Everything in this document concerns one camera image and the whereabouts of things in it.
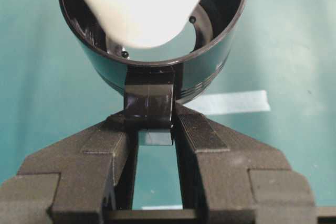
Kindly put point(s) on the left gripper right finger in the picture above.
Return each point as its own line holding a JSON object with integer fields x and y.
{"x": 230, "y": 177}

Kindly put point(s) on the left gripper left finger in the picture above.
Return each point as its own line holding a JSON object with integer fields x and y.
{"x": 75, "y": 179}

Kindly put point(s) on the black plastic cup holder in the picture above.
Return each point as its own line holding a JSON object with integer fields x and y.
{"x": 151, "y": 89}

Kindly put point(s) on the blue tape strip near holder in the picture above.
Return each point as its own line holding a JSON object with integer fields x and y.
{"x": 231, "y": 103}

